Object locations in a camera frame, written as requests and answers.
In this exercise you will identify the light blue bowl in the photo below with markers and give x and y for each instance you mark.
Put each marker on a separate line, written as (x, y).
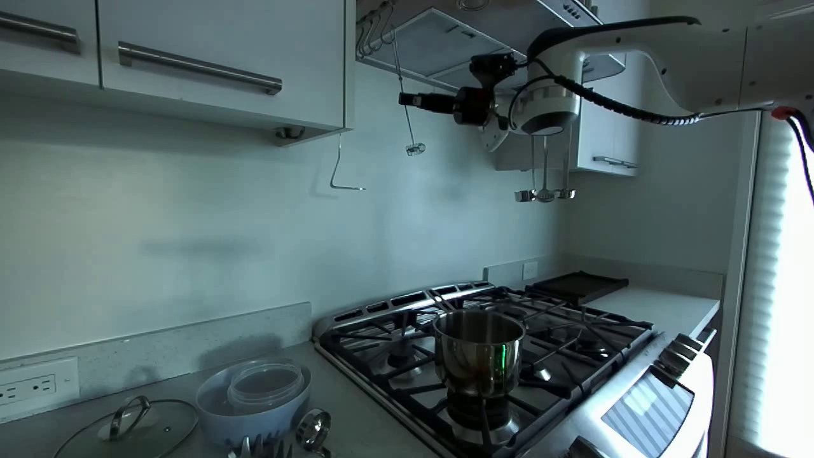
(226, 426)

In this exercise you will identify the metal scoop utensil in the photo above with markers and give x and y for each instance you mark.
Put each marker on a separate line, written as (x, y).
(312, 433)

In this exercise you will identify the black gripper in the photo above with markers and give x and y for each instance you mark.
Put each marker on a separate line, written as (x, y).
(472, 106)

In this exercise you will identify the clear plastic container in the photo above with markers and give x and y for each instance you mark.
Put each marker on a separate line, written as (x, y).
(262, 386)

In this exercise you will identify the stainless steel gas stove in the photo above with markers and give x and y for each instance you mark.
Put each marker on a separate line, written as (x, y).
(618, 378)

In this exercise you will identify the white upper cabinet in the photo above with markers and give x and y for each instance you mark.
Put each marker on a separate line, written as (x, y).
(270, 65)

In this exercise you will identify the white outlet left wall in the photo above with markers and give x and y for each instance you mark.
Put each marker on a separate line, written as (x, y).
(36, 388)

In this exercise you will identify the glass pot lid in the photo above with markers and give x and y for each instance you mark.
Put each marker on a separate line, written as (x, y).
(137, 429)

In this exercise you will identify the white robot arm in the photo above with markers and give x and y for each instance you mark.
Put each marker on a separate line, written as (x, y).
(706, 69)

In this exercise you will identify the range hood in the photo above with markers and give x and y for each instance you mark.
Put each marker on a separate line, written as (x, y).
(435, 38)

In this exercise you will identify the metal wall hook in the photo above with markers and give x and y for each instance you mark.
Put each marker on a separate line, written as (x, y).
(337, 178)

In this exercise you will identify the hanging metal utensil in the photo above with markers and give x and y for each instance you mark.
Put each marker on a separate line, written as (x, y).
(542, 191)

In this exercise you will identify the black tray on counter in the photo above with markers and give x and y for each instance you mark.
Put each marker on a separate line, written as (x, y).
(575, 289)

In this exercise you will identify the stainless steel pot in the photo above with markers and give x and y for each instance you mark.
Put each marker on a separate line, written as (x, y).
(476, 356)

